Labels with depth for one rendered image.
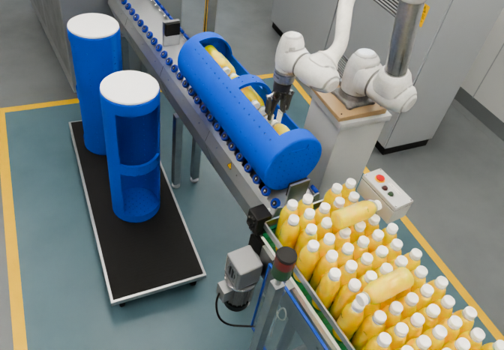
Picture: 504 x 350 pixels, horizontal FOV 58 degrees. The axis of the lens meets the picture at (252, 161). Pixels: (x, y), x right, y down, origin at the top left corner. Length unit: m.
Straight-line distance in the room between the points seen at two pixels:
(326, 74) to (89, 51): 1.49
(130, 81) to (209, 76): 0.42
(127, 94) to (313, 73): 0.95
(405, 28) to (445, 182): 2.05
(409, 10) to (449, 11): 1.25
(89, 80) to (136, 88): 0.61
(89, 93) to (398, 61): 1.76
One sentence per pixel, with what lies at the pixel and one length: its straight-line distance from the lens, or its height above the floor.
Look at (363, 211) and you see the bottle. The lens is 1.71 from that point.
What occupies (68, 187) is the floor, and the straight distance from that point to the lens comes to 3.26.
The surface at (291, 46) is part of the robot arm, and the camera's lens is 1.78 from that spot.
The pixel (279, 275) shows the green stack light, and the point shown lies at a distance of 1.42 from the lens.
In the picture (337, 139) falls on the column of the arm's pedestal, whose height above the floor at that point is 0.88.
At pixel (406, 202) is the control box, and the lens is 1.91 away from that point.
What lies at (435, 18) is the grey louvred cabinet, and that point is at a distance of 3.28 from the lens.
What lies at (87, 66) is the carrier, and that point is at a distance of 2.80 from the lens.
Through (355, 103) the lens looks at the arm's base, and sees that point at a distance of 2.42.
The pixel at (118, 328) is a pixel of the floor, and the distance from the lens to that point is 2.65.
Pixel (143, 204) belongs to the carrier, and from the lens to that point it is 2.89.
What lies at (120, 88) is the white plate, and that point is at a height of 1.04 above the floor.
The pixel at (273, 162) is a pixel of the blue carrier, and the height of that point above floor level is 1.15.
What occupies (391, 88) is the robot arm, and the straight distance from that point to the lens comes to 2.21.
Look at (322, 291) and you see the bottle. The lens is 1.64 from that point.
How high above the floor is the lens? 2.37
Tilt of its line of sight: 43 degrees down
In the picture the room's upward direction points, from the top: 11 degrees clockwise
